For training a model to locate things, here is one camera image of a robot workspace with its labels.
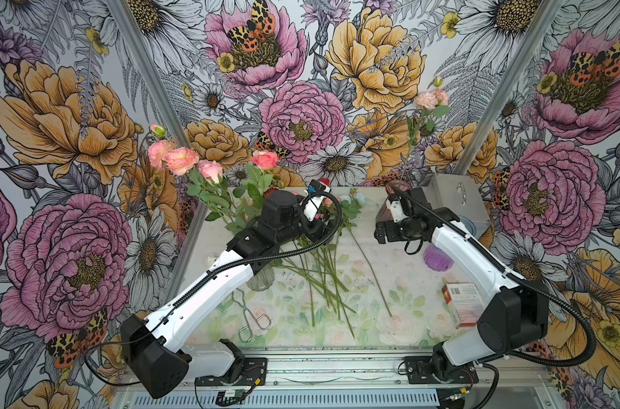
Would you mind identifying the grey metal box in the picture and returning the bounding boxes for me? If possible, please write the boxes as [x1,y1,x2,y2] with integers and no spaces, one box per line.
[430,174,492,240]

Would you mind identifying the pink rose stem bunch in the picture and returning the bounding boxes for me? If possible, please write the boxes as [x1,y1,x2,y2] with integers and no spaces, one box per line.
[148,124,224,222]

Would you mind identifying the metal scissors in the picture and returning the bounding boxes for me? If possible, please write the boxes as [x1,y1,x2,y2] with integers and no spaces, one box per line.
[231,289,272,344]

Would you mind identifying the pink flower stems on table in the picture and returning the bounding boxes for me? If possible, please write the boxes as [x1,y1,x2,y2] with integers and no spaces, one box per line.
[280,187,393,346]

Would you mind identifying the clear glass vase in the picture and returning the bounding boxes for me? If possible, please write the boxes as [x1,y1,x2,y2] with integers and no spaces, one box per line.
[246,265,276,292]

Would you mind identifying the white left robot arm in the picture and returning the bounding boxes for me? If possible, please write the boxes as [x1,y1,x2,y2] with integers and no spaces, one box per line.
[120,181,342,399]

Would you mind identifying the red small box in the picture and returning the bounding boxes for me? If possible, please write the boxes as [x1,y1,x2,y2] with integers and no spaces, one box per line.
[441,283,485,328]

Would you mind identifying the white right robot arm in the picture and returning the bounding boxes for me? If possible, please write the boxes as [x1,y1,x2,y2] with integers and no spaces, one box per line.
[374,183,549,378]

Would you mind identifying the floral table mat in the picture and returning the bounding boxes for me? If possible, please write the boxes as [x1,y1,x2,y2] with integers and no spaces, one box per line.
[183,232,465,349]

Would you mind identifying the blue purple glass vase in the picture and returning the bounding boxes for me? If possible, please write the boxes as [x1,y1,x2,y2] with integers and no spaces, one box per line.
[423,227,475,272]

